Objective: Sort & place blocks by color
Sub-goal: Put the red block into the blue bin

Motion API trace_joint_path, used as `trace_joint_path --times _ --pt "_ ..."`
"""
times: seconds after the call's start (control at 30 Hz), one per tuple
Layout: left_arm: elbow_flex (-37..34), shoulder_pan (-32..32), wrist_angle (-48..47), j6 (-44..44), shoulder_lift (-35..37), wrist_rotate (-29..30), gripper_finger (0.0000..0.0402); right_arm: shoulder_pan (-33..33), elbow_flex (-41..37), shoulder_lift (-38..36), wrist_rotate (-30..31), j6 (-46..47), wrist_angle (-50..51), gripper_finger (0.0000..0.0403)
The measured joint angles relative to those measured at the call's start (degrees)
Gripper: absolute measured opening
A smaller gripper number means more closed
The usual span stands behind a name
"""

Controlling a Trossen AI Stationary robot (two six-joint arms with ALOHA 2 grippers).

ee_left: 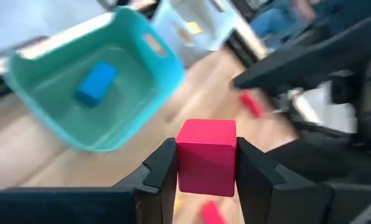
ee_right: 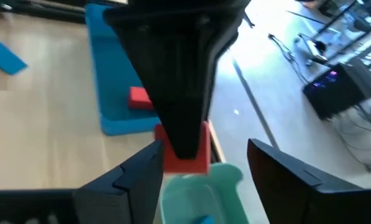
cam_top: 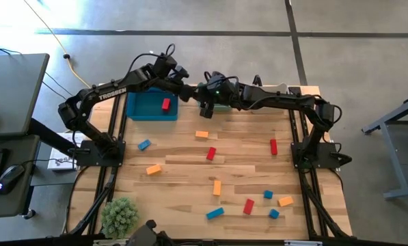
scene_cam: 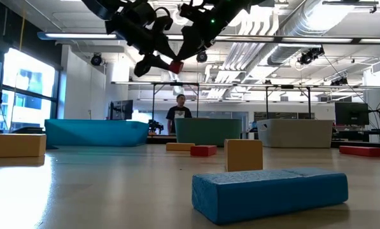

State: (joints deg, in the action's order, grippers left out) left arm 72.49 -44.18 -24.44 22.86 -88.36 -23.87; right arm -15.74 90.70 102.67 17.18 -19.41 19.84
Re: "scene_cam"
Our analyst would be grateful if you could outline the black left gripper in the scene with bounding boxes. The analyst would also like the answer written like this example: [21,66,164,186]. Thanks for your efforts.
[105,3,178,78]

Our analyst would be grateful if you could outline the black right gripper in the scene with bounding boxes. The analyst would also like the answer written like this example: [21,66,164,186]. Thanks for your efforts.
[176,0,229,62]

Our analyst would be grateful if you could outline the red cube block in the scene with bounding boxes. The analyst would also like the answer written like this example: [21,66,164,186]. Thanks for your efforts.
[168,60,185,75]

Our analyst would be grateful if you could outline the long red block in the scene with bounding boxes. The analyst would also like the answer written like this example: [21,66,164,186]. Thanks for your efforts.
[339,145,380,158]
[190,144,218,158]

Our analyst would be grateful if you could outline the orange rectangular block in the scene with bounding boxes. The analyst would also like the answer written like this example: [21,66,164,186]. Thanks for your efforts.
[165,142,196,152]
[0,133,47,158]
[223,139,264,173]

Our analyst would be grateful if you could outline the black round ceiling lamp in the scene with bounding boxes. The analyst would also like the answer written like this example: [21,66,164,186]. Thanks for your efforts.
[195,50,208,64]
[90,53,103,67]

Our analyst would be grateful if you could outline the white ceiling joists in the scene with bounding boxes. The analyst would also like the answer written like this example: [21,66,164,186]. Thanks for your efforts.
[205,9,281,99]

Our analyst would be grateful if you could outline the person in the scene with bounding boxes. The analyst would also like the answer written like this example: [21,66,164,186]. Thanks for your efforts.
[165,94,193,134]

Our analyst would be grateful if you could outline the black computer monitor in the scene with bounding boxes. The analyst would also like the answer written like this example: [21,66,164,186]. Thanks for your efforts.
[334,101,370,127]
[109,99,134,121]

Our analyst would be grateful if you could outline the small black background robot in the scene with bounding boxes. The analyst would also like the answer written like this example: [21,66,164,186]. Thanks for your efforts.
[147,119,165,136]

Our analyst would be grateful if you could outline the long ceiling light strip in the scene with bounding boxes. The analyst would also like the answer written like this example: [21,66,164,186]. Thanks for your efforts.
[165,34,380,45]
[36,31,127,41]

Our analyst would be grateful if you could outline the green plastic bin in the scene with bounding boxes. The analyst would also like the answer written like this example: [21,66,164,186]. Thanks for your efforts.
[174,118,243,148]

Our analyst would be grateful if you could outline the blue plastic bin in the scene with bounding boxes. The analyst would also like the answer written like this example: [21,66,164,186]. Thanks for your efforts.
[44,118,150,148]

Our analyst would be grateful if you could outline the large bright window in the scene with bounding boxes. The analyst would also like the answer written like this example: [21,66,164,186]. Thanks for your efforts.
[1,47,59,131]

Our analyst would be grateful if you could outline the white plastic bin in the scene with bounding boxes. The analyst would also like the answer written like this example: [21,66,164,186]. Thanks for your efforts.
[257,118,334,149]

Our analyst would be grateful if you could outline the black ceiling track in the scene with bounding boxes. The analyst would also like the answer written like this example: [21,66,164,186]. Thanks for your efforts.
[322,0,380,14]

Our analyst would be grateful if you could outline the long blue block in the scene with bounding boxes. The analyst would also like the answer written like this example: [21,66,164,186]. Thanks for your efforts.
[191,167,349,226]

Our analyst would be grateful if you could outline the black metal rig frame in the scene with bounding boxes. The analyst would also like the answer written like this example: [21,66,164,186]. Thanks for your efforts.
[265,84,312,120]
[151,81,201,121]

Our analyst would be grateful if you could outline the black aluminium table frame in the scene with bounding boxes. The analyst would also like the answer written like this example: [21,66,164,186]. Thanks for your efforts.
[146,135,380,151]

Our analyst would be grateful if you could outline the black ceiling camera cluster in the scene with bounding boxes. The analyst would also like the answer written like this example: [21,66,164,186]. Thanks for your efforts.
[297,46,326,66]
[331,76,349,87]

